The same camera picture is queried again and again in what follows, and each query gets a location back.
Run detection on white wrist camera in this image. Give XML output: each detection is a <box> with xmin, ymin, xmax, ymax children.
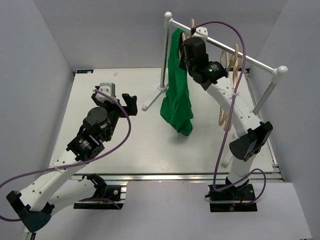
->
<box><xmin>191</xmin><ymin>26</ymin><xmax>208</xmax><ymax>42</ymax></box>
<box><xmin>95</xmin><ymin>82</ymin><xmax>116</xmax><ymax>103</ymax></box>

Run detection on purple cable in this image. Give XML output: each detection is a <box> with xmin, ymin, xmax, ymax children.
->
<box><xmin>0</xmin><ymin>88</ymin><xmax>132</xmax><ymax>222</ymax></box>
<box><xmin>194</xmin><ymin>21</ymin><xmax>266</xmax><ymax>205</ymax></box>

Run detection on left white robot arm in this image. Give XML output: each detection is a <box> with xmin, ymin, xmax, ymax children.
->
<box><xmin>6</xmin><ymin>89</ymin><xmax>138</xmax><ymax>233</ymax></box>

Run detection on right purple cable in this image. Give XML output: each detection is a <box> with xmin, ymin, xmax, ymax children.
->
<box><xmin>194</xmin><ymin>21</ymin><xmax>266</xmax><ymax>205</ymax></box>

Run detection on white clothes rack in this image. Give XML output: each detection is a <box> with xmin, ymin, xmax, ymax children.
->
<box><xmin>141</xmin><ymin>11</ymin><xmax>289</xmax><ymax>167</ymax></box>

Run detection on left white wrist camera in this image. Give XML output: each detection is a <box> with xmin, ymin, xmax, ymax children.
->
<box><xmin>95</xmin><ymin>82</ymin><xmax>116</xmax><ymax>103</ymax></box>

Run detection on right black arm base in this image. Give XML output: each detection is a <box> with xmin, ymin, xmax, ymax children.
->
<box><xmin>205</xmin><ymin>184</ymin><xmax>258</xmax><ymax>213</ymax></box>

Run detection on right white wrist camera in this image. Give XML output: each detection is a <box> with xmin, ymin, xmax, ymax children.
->
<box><xmin>191</xmin><ymin>26</ymin><xmax>208</xmax><ymax>42</ymax></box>

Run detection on beige wooden hanger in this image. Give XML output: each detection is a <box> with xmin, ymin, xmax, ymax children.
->
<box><xmin>218</xmin><ymin>50</ymin><xmax>243</xmax><ymax>131</ymax></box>
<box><xmin>181</xmin><ymin>18</ymin><xmax>195</xmax><ymax>43</ymax></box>
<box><xmin>217</xmin><ymin>44</ymin><xmax>241</xmax><ymax>127</ymax></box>

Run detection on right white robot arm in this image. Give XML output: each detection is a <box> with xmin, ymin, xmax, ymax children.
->
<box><xmin>183</xmin><ymin>37</ymin><xmax>273</xmax><ymax>200</ymax></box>

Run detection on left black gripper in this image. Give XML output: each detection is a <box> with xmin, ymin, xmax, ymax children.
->
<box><xmin>91</xmin><ymin>93</ymin><xmax>137</xmax><ymax>142</ymax></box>

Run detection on green t shirt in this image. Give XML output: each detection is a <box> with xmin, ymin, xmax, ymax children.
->
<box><xmin>160</xmin><ymin>29</ymin><xmax>194</xmax><ymax>136</ymax></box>

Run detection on blue label sticker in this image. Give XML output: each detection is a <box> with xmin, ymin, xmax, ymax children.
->
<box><xmin>76</xmin><ymin>69</ymin><xmax>94</xmax><ymax>74</ymax></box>

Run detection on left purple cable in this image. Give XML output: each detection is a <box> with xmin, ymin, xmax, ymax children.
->
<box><xmin>0</xmin><ymin>88</ymin><xmax>132</xmax><ymax>222</ymax></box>

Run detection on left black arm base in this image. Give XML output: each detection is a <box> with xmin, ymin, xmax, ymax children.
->
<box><xmin>73</xmin><ymin>174</ymin><xmax>126</xmax><ymax>210</ymax></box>

